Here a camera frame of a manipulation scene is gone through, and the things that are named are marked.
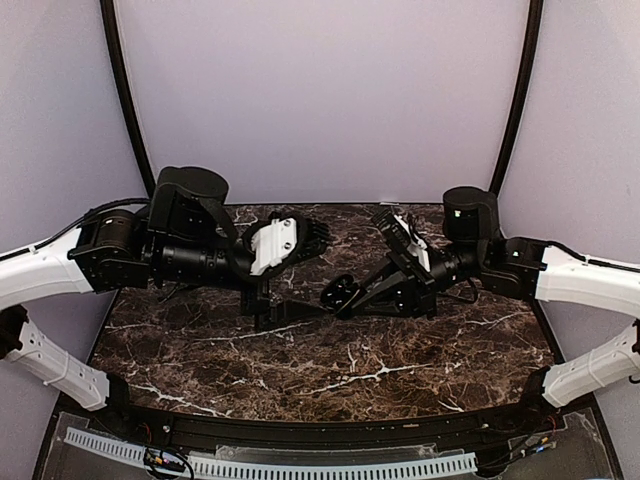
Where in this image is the left black frame post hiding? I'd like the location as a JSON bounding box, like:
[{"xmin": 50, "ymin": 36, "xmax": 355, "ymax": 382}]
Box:
[{"xmin": 99, "ymin": 0, "xmax": 156, "ymax": 200}]

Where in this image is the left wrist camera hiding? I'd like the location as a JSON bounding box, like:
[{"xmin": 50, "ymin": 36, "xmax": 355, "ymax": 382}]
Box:
[{"xmin": 242, "ymin": 212, "xmax": 331, "ymax": 279}]

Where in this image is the white slotted cable duct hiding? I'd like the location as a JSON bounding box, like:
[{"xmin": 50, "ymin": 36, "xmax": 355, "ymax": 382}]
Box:
[{"xmin": 64, "ymin": 427, "xmax": 478, "ymax": 479}]

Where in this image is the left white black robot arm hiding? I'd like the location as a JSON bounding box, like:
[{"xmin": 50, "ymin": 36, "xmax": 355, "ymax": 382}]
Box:
[{"xmin": 1, "ymin": 166, "xmax": 330, "ymax": 436}]

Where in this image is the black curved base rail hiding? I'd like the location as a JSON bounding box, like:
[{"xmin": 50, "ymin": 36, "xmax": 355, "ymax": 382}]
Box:
[{"xmin": 59, "ymin": 389, "xmax": 566, "ymax": 451}]

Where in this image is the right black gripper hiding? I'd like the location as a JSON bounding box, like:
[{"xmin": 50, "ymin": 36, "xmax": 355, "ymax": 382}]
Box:
[{"xmin": 346, "ymin": 242, "xmax": 486, "ymax": 320}]

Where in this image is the black earbud charging case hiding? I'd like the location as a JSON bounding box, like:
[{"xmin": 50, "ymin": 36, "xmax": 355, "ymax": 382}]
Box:
[{"xmin": 320, "ymin": 274, "xmax": 360, "ymax": 316}]

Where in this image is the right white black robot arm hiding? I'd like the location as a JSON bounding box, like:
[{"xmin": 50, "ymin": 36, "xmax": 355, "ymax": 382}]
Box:
[{"xmin": 321, "ymin": 186, "xmax": 639, "ymax": 319}]

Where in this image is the right black frame post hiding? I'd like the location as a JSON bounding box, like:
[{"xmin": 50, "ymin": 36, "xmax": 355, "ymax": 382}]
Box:
[{"xmin": 489, "ymin": 0, "xmax": 544, "ymax": 197}]

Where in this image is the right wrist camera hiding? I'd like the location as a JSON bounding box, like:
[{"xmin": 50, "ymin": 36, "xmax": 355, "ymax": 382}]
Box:
[{"xmin": 371, "ymin": 206, "xmax": 431, "ymax": 272}]

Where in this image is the black frame post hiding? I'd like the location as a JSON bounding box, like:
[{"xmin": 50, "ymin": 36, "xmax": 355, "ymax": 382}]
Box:
[
  {"xmin": 99, "ymin": 0, "xmax": 156, "ymax": 200},
  {"xmin": 489, "ymin": 0, "xmax": 544, "ymax": 197}
]

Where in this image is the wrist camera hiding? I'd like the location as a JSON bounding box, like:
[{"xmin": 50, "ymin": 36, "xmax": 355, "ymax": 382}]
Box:
[
  {"xmin": 242, "ymin": 212, "xmax": 331, "ymax": 279},
  {"xmin": 371, "ymin": 206, "xmax": 431, "ymax": 272}
]

